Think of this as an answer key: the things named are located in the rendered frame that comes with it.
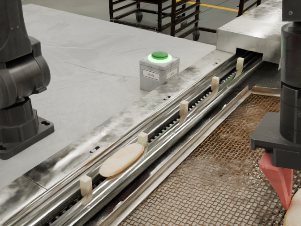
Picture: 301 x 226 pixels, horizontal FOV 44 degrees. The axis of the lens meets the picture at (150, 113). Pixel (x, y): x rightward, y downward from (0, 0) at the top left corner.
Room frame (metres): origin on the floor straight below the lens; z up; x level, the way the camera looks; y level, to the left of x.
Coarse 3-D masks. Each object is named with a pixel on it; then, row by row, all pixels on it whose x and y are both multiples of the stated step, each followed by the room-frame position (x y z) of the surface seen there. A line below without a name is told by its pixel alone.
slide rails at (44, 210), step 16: (208, 80) 0.78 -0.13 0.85; (192, 96) 0.70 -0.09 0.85; (208, 96) 0.70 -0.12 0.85; (176, 112) 0.63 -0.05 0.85; (192, 112) 0.63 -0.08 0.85; (144, 128) 0.57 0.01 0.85; (128, 144) 0.52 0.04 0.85; (80, 176) 0.44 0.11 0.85; (96, 176) 0.44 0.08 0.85; (112, 176) 0.44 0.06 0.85; (64, 192) 0.40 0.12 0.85; (96, 192) 0.40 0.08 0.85; (48, 208) 0.37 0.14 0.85; (80, 208) 0.37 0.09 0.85; (16, 224) 0.34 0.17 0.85; (32, 224) 0.34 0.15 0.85
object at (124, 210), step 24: (240, 96) 0.62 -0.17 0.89; (216, 120) 0.54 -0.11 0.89; (240, 120) 0.53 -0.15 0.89; (192, 144) 0.47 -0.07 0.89; (240, 144) 0.45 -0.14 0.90; (168, 168) 0.41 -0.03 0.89; (240, 168) 0.39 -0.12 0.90; (144, 192) 0.36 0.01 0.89; (168, 192) 0.36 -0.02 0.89; (216, 192) 0.35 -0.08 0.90; (120, 216) 0.32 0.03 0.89; (144, 216) 0.32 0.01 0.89; (168, 216) 0.31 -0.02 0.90; (240, 216) 0.30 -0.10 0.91; (264, 216) 0.30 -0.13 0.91
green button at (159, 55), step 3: (159, 51) 0.82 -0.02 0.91; (153, 54) 0.80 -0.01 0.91; (156, 54) 0.80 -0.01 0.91; (159, 54) 0.80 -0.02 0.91; (162, 54) 0.80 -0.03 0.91; (165, 54) 0.80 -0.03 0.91; (153, 57) 0.79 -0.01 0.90; (156, 57) 0.78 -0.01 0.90; (159, 57) 0.78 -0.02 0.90; (162, 57) 0.78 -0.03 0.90; (165, 57) 0.79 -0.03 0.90
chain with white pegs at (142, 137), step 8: (240, 64) 0.86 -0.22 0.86; (232, 72) 0.85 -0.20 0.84; (216, 80) 0.75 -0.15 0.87; (224, 80) 0.81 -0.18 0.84; (184, 104) 0.63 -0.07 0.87; (192, 104) 0.68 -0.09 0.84; (184, 112) 0.63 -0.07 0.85; (176, 120) 0.62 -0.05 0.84; (144, 136) 0.52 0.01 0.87; (152, 136) 0.56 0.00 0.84; (144, 144) 0.52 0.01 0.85; (80, 184) 0.41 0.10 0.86; (88, 184) 0.40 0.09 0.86; (96, 184) 0.43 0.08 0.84; (88, 192) 0.40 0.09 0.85; (64, 208) 0.38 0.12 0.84; (56, 216) 0.36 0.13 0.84; (48, 224) 0.35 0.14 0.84
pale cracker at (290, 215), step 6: (300, 192) 0.32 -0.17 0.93; (294, 198) 0.31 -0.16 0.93; (300, 198) 0.31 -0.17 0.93; (294, 204) 0.30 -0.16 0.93; (300, 204) 0.30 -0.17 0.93; (288, 210) 0.29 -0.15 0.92; (294, 210) 0.29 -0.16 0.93; (300, 210) 0.29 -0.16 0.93; (288, 216) 0.28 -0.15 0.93; (294, 216) 0.28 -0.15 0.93; (300, 216) 0.28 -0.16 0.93; (288, 222) 0.27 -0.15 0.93; (294, 222) 0.27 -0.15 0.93; (300, 222) 0.27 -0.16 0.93
